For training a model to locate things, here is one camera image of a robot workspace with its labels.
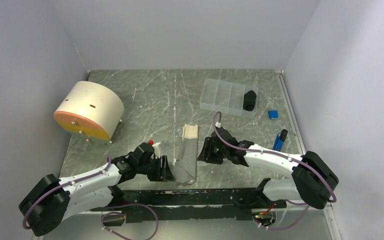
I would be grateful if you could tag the grey underwear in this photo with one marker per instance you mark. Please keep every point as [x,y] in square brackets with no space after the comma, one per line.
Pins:
[185,163]

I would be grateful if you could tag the black striped underwear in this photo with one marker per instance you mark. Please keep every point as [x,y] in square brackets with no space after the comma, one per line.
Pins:
[249,101]

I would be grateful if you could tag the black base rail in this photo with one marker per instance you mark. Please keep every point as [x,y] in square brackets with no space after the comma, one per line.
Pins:
[196,204]

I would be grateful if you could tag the clear plastic organizer box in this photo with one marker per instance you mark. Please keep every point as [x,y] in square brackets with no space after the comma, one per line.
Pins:
[226,97]

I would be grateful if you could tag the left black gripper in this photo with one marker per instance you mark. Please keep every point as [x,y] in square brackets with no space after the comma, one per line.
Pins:
[163,173]

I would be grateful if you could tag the blue battery pack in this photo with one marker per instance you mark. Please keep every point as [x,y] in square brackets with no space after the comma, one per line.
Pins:
[280,139]

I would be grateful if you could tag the blue small block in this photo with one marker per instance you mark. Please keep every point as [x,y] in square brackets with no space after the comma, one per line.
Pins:
[273,114]

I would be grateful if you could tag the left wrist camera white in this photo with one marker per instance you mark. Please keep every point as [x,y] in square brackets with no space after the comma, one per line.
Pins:
[158,147]

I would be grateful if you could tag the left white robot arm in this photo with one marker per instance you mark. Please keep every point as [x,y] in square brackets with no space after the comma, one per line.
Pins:
[53,200]

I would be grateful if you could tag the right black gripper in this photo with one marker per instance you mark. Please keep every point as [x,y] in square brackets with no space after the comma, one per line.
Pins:
[206,154]

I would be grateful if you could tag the cream cylindrical drum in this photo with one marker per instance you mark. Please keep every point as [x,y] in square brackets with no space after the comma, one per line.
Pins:
[90,110]

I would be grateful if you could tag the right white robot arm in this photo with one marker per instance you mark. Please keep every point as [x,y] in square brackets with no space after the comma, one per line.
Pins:
[308,180]

